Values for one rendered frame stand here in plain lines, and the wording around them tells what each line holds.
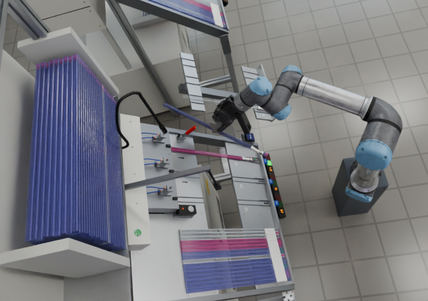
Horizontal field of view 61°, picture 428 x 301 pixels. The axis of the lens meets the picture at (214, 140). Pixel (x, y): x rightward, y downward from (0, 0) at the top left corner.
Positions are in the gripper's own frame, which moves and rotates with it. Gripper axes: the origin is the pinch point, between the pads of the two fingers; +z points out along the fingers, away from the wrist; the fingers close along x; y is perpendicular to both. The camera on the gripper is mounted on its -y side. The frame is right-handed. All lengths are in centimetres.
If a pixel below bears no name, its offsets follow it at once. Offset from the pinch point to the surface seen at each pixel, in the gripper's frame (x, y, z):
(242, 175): 4.9, -24.1, 8.4
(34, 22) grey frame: 38, 69, -30
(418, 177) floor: -66, -136, -10
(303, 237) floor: -17, -99, 47
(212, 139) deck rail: -2.3, -3.3, 8.7
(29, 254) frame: 87, 36, -26
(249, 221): 24.5, -33.8, 7.7
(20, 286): 89, 33, -9
